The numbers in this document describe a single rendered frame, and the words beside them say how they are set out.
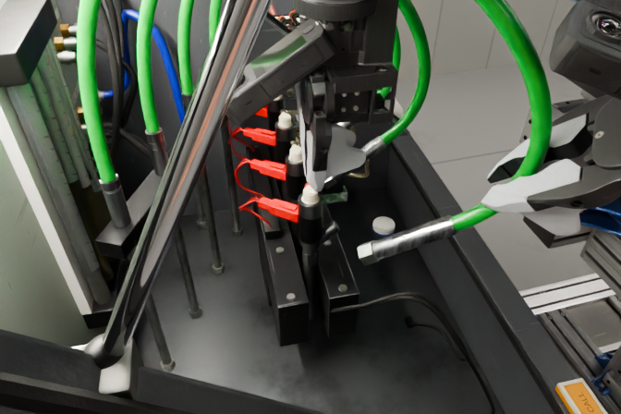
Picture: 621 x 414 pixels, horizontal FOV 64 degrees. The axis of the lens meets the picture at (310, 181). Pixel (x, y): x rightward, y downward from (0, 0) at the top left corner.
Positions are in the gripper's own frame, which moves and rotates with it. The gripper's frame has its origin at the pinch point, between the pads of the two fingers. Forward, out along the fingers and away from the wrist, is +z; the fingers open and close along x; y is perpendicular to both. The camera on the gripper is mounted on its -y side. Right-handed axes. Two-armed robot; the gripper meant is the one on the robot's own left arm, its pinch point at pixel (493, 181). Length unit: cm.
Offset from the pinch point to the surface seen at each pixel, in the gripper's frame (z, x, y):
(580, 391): 7.2, -4.9, 26.2
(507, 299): 15.4, 4.9, 22.8
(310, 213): 20.3, -0.7, -4.5
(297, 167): 24.2, 5.7, -7.2
